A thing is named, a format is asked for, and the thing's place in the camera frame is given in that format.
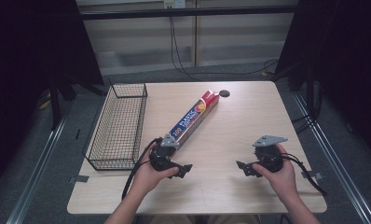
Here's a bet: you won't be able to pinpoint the white wall power outlet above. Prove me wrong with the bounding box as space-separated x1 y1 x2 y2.
163 0 186 9

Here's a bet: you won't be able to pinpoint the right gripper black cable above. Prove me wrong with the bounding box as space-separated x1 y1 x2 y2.
281 151 328 197

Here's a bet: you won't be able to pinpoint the person's legs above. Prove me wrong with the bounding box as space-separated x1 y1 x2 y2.
147 214 262 224

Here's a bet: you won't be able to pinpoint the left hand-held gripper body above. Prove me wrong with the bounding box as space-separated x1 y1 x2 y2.
148 133 182 173

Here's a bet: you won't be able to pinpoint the black wall cable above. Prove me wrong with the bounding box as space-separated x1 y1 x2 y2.
169 16 280 82

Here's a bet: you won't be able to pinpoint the long plastic wrap box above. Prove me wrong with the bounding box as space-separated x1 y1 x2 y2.
168 89 221 151

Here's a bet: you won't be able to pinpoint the black horizontal bar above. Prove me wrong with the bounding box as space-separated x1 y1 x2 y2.
80 5 299 21

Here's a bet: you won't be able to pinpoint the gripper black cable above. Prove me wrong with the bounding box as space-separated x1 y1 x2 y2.
121 137 163 201
281 151 328 197

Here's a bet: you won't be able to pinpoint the person's left hand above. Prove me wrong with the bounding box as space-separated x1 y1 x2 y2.
131 160 180 201

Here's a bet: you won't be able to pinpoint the black wire basket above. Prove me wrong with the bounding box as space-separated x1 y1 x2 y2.
82 82 149 172

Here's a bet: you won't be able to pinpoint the aluminium floor rail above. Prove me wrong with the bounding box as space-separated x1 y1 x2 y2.
6 105 73 224
292 91 371 224

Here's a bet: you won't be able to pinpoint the person's right hand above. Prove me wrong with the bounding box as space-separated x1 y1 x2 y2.
252 143 300 203

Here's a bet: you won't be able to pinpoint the black floor cables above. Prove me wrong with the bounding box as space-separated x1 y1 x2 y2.
290 69 324 134

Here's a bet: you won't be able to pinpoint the black metal stand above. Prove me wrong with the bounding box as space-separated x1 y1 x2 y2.
48 73 105 132

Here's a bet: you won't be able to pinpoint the black curtain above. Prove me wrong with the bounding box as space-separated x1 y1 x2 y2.
273 0 371 162
0 0 105 192

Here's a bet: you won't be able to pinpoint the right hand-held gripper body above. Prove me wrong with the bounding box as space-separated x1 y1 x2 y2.
252 134 289 174

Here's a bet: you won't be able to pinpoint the grey tape piece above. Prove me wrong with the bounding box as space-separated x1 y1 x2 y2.
300 170 324 181
67 175 90 185

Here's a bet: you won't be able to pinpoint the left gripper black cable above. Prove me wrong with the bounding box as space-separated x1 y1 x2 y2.
121 137 163 201

